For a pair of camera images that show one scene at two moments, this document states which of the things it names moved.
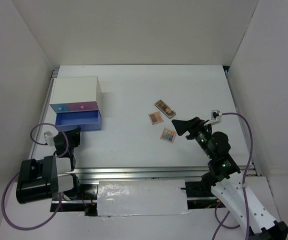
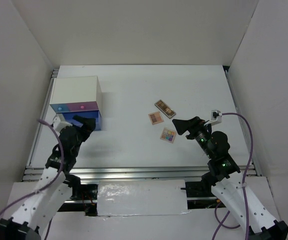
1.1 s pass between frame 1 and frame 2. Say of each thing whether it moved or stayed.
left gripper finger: moved
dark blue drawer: stayed
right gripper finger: stayed
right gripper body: stayed
